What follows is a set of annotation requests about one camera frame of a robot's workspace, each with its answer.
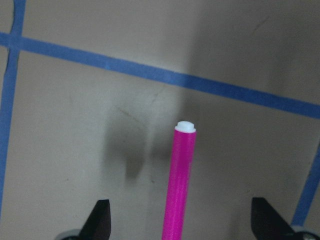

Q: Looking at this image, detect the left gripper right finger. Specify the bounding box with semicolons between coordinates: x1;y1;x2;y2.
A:
251;197;295;240

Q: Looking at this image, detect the pink marker pen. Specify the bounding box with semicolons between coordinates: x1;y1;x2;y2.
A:
161;121;197;240

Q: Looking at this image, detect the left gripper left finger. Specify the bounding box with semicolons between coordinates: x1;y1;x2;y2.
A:
78;199;111;240

